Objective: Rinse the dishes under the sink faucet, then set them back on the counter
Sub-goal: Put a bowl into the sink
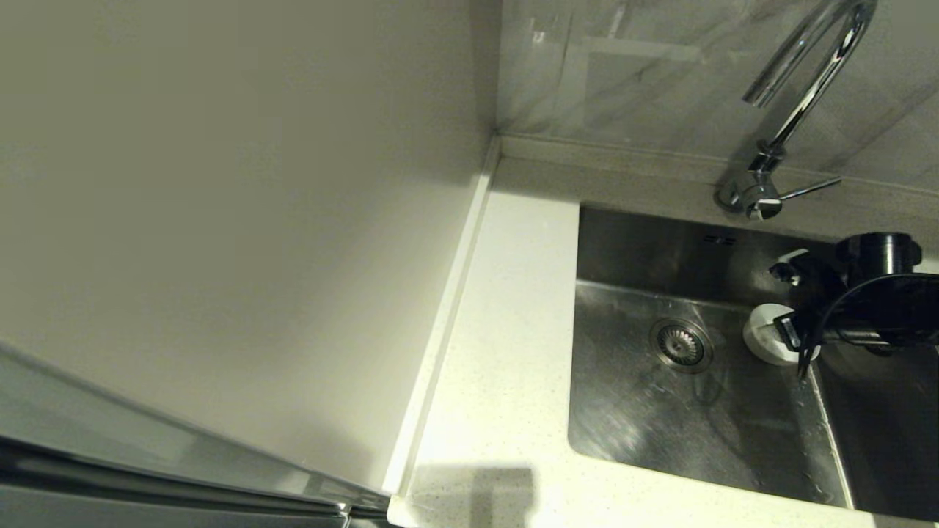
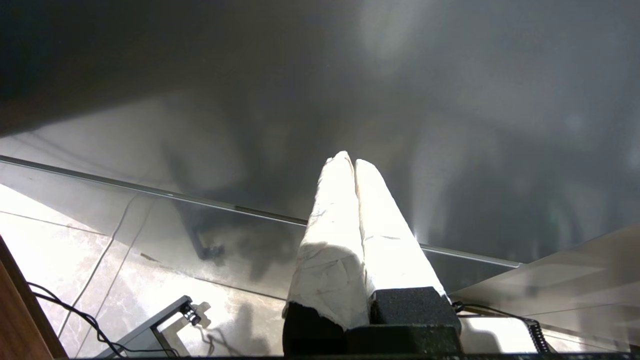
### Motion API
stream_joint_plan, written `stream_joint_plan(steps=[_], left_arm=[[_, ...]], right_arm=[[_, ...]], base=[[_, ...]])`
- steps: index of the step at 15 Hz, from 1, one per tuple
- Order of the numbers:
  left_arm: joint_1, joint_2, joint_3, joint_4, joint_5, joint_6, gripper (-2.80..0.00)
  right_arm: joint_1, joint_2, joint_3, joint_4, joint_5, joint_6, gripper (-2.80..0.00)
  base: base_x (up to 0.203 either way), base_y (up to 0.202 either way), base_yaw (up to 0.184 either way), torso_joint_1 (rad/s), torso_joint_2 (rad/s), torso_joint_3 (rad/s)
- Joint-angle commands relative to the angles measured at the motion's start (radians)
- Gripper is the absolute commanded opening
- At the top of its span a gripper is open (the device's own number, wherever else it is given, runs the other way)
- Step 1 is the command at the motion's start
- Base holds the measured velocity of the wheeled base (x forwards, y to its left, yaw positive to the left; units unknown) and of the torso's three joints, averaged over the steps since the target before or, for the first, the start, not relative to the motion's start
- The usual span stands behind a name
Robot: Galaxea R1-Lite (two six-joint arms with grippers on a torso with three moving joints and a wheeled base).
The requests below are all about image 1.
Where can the chrome gooseneck faucet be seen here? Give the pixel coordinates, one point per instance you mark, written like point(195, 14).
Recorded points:
point(754, 187)

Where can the white ceramic bowl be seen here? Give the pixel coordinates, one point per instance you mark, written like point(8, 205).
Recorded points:
point(763, 334)

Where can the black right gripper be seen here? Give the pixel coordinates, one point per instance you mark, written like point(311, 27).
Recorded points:
point(877, 257)

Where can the round metal drain strainer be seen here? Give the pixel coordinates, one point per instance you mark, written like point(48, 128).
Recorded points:
point(681, 345)

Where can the glossy grey appliance panel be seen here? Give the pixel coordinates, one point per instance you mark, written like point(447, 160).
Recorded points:
point(147, 440)

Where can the stainless steel kitchen sink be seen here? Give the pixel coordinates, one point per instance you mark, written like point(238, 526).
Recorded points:
point(623, 411)

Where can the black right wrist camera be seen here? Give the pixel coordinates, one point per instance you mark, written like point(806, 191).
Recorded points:
point(796, 331)

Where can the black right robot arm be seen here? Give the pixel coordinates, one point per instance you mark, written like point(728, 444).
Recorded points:
point(902, 315)

